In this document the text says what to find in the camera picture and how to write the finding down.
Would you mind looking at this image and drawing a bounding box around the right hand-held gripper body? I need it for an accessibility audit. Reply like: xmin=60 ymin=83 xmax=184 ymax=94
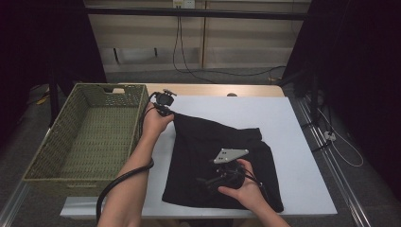
xmin=213 ymin=148 xmax=251 ymax=190

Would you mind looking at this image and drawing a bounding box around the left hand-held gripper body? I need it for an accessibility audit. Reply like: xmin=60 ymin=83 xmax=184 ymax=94
xmin=154 ymin=89 xmax=178 ymax=110

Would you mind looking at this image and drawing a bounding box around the black garment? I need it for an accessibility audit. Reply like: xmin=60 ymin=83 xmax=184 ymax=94
xmin=161 ymin=112 xmax=285 ymax=214

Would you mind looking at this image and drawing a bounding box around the green woven basket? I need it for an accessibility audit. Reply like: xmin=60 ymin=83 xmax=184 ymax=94
xmin=22 ymin=82 xmax=153 ymax=198

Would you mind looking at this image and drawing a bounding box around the person's left hand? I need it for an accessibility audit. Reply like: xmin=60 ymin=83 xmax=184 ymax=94
xmin=140 ymin=102 xmax=175 ymax=143

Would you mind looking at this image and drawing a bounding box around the person's right hand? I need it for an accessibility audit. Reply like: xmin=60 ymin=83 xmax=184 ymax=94
xmin=217 ymin=158 xmax=265 ymax=209

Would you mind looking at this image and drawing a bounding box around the black horizontal bar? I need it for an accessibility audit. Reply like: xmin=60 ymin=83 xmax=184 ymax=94
xmin=84 ymin=7 xmax=311 ymax=22

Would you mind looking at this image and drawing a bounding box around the black metal stand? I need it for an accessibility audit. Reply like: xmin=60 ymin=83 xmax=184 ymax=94
xmin=309 ymin=69 xmax=320 ymax=127
xmin=46 ymin=70 xmax=61 ymax=128

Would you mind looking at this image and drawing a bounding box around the black curtain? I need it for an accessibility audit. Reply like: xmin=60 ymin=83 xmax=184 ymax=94
xmin=281 ymin=0 xmax=401 ymax=201
xmin=0 ymin=0 xmax=107 ymax=152

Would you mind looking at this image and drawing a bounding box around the right hand-held gripper cable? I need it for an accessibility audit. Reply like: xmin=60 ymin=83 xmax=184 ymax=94
xmin=241 ymin=168 xmax=272 ymax=203

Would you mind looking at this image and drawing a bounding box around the hand-held gripper cable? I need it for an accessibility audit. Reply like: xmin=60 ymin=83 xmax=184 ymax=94
xmin=241 ymin=168 xmax=272 ymax=203
xmin=96 ymin=91 xmax=159 ymax=223

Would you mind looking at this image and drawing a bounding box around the black hanging wall cable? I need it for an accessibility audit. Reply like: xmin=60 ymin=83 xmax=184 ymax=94
xmin=171 ymin=15 xmax=287 ymax=84

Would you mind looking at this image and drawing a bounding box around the left hand-held gripper cable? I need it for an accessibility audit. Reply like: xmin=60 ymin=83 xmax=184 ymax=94
xmin=96 ymin=91 xmax=159 ymax=223

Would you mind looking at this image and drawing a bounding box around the white wall socket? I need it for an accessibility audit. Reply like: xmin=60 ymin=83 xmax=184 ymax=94
xmin=172 ymin=0 xmax=196 ymax=9

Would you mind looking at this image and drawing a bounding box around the aluminium floor rail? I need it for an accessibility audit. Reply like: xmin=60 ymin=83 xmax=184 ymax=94
xmin=291 ymin=96 xmax=374 ymax=227
xmin=0 ymin=127 xmax=53 ymax=227

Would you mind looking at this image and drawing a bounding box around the white floor cable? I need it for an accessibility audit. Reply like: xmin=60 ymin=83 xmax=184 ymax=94
xmin=316 ymin=107 xmax=365 ymax=168

